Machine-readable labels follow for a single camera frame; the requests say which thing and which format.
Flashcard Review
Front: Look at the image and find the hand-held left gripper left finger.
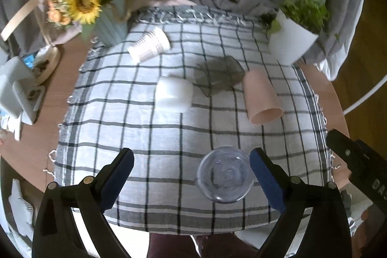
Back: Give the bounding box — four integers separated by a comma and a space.
32, 147, 135, 258

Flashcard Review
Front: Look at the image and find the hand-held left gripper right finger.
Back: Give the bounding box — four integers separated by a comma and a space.
249, 147, 353, 258

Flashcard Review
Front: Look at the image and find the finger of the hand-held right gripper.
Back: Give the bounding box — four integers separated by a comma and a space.
326, 129, 368, 169

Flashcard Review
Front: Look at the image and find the clear glass cup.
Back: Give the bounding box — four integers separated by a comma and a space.
196, 147, 254, 203

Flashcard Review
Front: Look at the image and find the pink cup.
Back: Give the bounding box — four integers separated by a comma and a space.
242, 68, 284, 125

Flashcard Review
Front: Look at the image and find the smooth white cup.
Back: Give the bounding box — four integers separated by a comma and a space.
155, 76, 194, 113

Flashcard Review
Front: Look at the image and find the grey tinted glass cup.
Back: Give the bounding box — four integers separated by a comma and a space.
193, 56, 245, 97

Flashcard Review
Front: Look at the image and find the ribbed white cup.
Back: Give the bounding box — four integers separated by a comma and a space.
127, 27, 170, 63

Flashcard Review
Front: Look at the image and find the white hoop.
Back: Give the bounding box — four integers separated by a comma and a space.
343, 74, 387, 115

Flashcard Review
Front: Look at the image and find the grey checked tablecloth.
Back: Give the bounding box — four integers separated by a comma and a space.
45, 6, 336, 236

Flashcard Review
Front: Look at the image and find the white star cushion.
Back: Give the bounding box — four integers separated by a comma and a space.
7, 178, 35, 237

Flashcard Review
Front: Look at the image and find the white plant pot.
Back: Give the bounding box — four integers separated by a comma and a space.
268, 8, 319, 65

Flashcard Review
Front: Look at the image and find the round wooden tray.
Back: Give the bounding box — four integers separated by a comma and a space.
30, 45, 62, 86

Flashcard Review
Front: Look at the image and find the white box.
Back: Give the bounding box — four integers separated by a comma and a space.
0, 57, 46, 125

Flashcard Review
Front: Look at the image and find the green leafy plant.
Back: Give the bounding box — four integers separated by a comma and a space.
260, 0, 341, 41

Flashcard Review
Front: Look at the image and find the light blue ribbed vase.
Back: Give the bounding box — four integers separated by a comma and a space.
92, 0, 130, 46

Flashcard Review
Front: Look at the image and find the light wooden bar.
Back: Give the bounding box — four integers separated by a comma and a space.
0, 0, 43, 41

